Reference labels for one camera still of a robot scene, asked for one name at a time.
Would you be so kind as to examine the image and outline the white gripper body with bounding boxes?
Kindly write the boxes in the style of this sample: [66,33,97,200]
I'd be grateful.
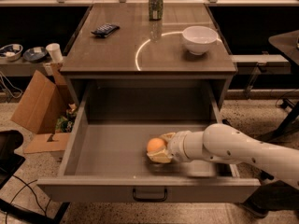
[167,131,191,162]

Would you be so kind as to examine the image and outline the open grey top drawer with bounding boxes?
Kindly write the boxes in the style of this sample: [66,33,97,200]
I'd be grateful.
[37,82,260,203]

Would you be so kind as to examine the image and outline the orange fruit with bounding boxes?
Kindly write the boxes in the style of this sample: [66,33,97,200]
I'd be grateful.
[147,138,166,152]

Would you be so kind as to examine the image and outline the grey cabinet with counter top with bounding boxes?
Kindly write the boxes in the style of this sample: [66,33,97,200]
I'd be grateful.
[60,2,238,110]

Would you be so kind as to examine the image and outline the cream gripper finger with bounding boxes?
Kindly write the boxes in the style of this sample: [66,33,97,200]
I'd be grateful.
[161,133,175,143]
[147,149,172,163]

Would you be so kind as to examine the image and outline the blue patterned bowl left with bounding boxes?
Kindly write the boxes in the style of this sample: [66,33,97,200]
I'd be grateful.
[0,44,23,62]

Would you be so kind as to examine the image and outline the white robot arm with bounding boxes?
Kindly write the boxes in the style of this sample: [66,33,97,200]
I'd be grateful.
[147,123,299,189]

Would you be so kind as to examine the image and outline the white ceramic bowl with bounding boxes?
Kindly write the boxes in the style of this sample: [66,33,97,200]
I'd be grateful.
[182,26,218,55]

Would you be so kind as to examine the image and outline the brown cardboard box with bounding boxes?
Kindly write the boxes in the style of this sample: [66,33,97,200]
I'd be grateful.
[11,63,74,154]

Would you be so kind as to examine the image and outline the white paper cup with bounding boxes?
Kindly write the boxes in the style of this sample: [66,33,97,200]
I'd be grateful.
[46,43,63,63]

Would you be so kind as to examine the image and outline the black chair left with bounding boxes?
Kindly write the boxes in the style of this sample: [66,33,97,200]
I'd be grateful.
[0,130,24,189]

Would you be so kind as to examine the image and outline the green snack bags in box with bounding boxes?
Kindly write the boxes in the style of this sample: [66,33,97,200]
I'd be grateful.
[55,104,78,133]

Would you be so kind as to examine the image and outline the black floor cable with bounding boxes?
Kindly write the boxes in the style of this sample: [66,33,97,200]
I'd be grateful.
[4,174,52,224]

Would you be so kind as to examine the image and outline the grey low shelf left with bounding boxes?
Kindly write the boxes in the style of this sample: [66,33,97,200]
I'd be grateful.
[0,57,53,77]

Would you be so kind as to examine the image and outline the white cable left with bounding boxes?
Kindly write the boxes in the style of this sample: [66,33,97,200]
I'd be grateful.
[0,71,23,102]

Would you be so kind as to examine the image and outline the dark blue bowl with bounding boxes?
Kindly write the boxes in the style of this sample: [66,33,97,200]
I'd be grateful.
[23,47,48,63]

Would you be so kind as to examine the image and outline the black drawer handle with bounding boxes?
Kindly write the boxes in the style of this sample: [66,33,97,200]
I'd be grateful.
[132,188,168,203]

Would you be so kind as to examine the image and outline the grey bench right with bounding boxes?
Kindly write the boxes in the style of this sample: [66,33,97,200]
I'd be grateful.
[231,54,289,66]

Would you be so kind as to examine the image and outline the green soda can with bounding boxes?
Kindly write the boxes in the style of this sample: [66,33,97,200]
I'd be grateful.
[149,0,164,21]

